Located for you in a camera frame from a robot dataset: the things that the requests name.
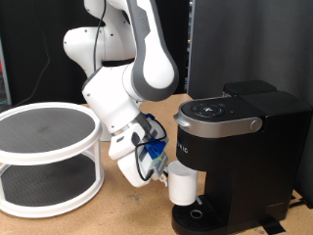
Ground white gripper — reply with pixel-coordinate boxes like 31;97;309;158
116;138;170;189

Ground long black gripper cable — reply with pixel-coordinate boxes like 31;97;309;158
11;0;108;108

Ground black machine power cord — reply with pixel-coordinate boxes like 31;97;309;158
288;195;309;210

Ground black tape strip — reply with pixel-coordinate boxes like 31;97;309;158
258;216;287;235

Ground black backdrop curtain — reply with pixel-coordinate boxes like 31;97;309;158
0;0;191;109

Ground white two-tier turntable shelf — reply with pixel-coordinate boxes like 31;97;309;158
0;102;106;219

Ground grey metal frame post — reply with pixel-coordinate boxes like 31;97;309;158
0;37;10;109

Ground blue cable connector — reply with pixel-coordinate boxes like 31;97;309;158
142;113;166;161

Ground black Keurig coffee machine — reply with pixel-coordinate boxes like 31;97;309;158
171;79;313;235

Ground white mug with green-tipped handle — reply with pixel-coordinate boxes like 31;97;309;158
164;160;199;207

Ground short looped black cable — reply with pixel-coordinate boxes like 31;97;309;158
134;117;169;182

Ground dark grey partition panel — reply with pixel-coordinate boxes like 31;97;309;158
187;0;313;209

